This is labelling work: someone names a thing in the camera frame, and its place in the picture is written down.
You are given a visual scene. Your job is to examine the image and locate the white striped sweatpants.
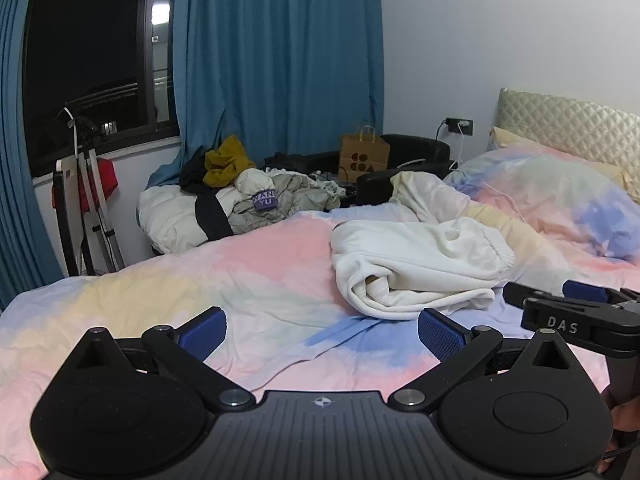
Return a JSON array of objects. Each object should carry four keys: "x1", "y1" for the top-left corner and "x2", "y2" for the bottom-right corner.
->
[{"x1": 330, "y1": 216, "x2": 516, "y2": 321}]

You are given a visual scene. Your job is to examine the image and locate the dark window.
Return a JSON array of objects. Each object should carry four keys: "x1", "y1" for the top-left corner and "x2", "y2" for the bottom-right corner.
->
[{"x1": 22, "y1": 0, "x2": 183, "y2": 178}]

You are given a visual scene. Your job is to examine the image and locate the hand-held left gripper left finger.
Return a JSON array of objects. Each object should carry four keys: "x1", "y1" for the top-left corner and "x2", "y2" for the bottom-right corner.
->
[{"x1": 50, "y1": 306, "x2": 256, "y2": 408}]

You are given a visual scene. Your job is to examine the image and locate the dark clothes pile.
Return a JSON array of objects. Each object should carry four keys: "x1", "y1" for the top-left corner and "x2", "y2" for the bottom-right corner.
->
[{"x1": 262, "y1": 151, "x2": 341, "y2": 177}]

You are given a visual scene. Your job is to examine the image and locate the person's right hand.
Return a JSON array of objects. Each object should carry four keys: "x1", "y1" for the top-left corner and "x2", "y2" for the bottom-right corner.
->
[{"x1": 602, "y1": 390, "x2": 640, "y2": 433}]

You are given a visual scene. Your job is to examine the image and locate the black garment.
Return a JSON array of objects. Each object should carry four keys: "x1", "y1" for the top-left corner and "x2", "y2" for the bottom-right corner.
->
[{"x1": 179, "y1": 155, "x2": 221, "y2": 194}]

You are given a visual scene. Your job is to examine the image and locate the pile of clothes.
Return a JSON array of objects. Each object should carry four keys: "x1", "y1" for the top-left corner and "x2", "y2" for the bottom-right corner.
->
[{"x1": 137, "y1": 167, "x2": 281, "y2": 256}]

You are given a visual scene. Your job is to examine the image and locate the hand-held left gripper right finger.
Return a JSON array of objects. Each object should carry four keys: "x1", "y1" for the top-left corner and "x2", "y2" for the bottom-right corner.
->
[{"x1": 387, "y1": 307, "x2": 598, "y2": 406}]

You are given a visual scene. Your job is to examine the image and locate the mustard yellow garment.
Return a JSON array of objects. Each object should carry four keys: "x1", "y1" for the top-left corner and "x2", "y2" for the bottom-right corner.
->
[{"x1": 203, "y1": 135, "x2": 257, "y2": 188}]

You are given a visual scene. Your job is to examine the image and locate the wide blue curtain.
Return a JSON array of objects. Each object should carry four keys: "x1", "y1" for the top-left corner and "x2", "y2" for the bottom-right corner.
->
[{"x1": 147, "y1": 0, "x2": 385, "y2": 188}]

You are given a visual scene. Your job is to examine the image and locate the quilted cream headboard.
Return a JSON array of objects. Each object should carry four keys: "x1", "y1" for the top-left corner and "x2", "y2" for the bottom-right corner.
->
[{"x1": 496, "y1": 87, "x2": 640, "y2": 177}]

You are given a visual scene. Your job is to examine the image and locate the narrow blue curtain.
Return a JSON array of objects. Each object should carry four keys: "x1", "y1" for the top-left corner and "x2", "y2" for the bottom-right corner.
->
[{"x1": 0, "y1": 0, "x2": 71, "y2": 311}]

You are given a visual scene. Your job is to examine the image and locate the white folded board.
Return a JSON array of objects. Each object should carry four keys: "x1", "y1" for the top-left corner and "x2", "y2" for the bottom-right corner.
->
[{"x1": 52, "y1": 157, "x2": 97, "y2": 277}]

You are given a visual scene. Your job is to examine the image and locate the pastel tie-dye duvet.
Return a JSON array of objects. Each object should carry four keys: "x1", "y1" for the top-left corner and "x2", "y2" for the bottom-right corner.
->
[{"x1": 0, "y1": 170, "x2": 640, "y2": 480}]

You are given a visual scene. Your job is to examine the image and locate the pale yellow pillow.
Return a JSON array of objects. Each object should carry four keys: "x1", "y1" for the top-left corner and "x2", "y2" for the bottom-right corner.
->
[{"x1": 490, "y1": 126, "x2": 640, "y2": 191}]

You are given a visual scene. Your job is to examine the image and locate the white charging cable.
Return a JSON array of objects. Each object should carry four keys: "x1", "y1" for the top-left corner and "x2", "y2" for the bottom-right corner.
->
[{"x1": 452, "y1": 132, "x2": 526, "y2": 223}]

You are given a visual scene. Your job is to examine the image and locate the grey garment with purple label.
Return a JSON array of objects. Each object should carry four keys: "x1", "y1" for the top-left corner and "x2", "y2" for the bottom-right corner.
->
[{"x1": 229, "y1": 167, "x2": 347, "y2": 233}]

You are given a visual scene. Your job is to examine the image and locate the red cloth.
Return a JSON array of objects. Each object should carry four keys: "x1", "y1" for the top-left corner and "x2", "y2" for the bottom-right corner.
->
[{"x1": 80, "y1": 156, "x2": 119, "y2": 211}]

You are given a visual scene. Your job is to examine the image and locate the pastel tie-dye pillow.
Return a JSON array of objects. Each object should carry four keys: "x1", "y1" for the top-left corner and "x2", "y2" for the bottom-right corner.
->
[{"x1": 444, "y1": 152, "x2": 640, "y2": 263}]

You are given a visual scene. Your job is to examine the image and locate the brown paper bag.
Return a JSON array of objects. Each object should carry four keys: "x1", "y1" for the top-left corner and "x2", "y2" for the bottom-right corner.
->
[{"x1": 338, "y1": 122, "x2": 391, "y2": 184}]

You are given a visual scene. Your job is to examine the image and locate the black chair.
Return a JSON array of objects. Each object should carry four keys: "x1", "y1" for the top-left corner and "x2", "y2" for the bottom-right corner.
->
[{"x1": 356, "y1": 133, "x2": 453, "y2": 206}]

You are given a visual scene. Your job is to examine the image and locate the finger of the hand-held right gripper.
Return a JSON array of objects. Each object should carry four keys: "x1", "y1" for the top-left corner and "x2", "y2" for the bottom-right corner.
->
[
  {"x1": 561, "y1": 280, "x2": 640, "y2": 311},
  {"x1": 502, "y1": 282, "x2": 568, "y2": 307}
]

